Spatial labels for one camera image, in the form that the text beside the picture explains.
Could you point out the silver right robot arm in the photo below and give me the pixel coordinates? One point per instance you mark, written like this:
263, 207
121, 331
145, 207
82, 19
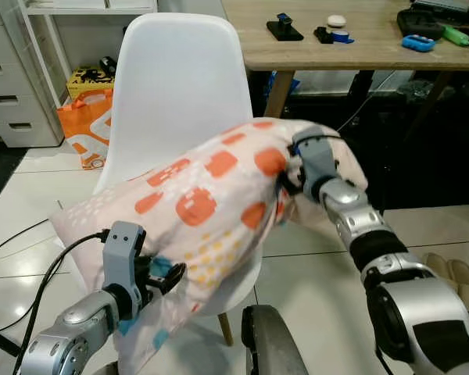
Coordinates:
422, 312

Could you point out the black zip case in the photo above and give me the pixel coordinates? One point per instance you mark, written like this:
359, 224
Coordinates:
422, 22

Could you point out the white and blue round device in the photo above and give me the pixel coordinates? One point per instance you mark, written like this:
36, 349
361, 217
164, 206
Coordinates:
340, 34

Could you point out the orange shopping bag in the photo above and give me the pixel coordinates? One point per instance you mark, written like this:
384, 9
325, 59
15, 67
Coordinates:
82, 125

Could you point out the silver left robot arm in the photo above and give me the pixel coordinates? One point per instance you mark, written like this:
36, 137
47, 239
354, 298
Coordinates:
70, 336

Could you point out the yellow box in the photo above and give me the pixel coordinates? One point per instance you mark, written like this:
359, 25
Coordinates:
86, 78

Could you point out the black stand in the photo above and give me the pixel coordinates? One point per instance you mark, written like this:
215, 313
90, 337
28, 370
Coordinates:
285, 33

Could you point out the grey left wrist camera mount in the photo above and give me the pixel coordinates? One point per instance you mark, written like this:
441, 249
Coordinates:
123, 250

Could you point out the white drawer cabinet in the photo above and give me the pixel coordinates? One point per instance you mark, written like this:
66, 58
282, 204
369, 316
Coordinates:
16, 78

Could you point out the white shelf rack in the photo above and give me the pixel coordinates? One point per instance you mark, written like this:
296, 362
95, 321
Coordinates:
86, 10

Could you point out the pink pillow with orange print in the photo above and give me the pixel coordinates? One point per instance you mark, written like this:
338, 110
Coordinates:
211, 195

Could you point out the white plastic chair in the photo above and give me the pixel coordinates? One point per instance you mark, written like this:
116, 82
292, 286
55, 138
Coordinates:
180, 78

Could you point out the small black block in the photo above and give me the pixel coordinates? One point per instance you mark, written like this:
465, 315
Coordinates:
322, 35

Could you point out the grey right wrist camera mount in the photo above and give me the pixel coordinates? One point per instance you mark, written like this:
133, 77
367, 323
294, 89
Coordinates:
316, 160

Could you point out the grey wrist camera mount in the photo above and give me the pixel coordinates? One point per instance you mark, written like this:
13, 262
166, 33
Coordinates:
316, 160
123, 250

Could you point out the green tool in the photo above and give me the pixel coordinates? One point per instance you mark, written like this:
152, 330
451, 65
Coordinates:
456, 35

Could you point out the wooden table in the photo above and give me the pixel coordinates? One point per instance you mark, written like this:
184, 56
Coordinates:
359, 55

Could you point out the small blue case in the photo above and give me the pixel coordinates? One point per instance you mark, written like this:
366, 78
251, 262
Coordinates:
418, 43

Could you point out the blue packet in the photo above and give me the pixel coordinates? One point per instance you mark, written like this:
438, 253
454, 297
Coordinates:
283, 82

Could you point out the grey robot leg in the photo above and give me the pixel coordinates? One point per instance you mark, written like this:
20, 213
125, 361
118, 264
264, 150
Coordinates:
273, 344

